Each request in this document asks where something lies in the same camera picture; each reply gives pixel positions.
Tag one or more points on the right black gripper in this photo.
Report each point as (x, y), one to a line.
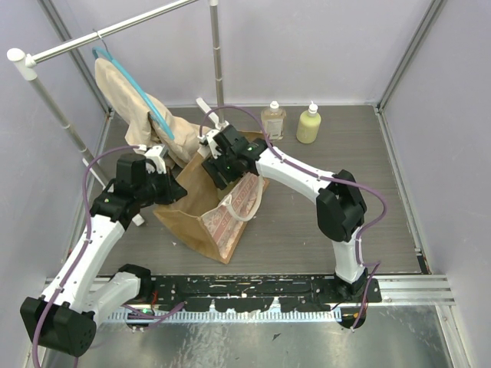
(213, 166)

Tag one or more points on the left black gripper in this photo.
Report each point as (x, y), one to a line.
(171, 188)

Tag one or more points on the clear amber soap bottle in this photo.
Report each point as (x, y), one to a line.
(273, 120)

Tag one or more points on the brown canvas tote bag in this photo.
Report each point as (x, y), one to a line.
(208, 220)

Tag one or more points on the yellow lotion squeeze bottle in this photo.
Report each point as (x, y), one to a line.
(308, 125)

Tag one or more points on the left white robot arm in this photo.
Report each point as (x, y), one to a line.
(66, 315)

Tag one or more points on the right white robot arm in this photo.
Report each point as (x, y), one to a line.
(339, 205)

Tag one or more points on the beige cloth on hanger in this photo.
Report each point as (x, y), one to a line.
(185, 144)

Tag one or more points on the blue clothes hanger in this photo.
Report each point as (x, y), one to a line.
(129, 100)

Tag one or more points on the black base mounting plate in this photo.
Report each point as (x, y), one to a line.
(248, 293)

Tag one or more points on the metal clothes rack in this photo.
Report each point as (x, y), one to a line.
(25, 63)

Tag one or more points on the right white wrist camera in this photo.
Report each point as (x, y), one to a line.
(208, 145)

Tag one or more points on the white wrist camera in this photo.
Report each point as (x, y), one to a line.
(156, 154)
(208, 145)

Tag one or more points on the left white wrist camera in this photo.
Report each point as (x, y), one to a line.
(156, 154)

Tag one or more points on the aluminium frame rail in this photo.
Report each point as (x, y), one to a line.
(404, 290)

